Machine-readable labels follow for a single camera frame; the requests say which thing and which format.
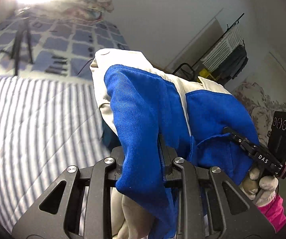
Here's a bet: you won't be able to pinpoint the beige and blue jacket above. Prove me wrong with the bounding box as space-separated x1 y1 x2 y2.
90 48 258 238

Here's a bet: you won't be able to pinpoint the dark clothes on rack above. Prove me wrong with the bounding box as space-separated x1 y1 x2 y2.
217 45 248 86

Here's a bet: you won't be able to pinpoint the black clothes rack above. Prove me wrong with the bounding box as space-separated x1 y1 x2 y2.
173 15 248 86

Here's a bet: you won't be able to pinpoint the right hand in beige glove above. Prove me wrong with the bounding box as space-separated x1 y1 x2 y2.
239 166 279 207

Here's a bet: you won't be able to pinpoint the yellow box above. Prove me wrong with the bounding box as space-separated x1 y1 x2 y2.
199 68 215 81

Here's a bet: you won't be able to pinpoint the grey white striped bed sheet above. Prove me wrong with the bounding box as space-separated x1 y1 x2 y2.
0 77 109 231

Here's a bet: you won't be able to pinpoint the striped cloth on rack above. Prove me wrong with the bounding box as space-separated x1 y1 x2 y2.
200 23 243 72

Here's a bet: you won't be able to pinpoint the white door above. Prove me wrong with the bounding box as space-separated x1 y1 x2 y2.
165 8 224 73

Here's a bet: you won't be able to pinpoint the blue checkered blanket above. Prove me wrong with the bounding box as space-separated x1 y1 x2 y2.
0 15 129 81

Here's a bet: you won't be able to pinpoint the black tripod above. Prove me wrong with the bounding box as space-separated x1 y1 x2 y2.
0 7 34 77

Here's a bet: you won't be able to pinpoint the floral wall painting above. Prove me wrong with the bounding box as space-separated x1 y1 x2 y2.
231 52 286 180

